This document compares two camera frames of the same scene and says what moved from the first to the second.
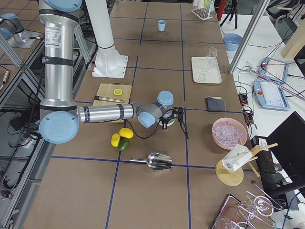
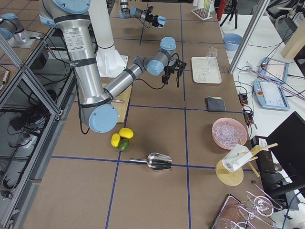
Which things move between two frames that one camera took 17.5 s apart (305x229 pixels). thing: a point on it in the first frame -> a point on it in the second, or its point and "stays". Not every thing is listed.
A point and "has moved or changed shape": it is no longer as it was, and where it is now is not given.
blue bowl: x=232 y=41 stays
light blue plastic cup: x=161 y=24 has moved or changed shape
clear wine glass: x=210 y=57 stays
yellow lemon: x=127 y=132 stays
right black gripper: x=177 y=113 -> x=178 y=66
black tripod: x=235 y=5 stays
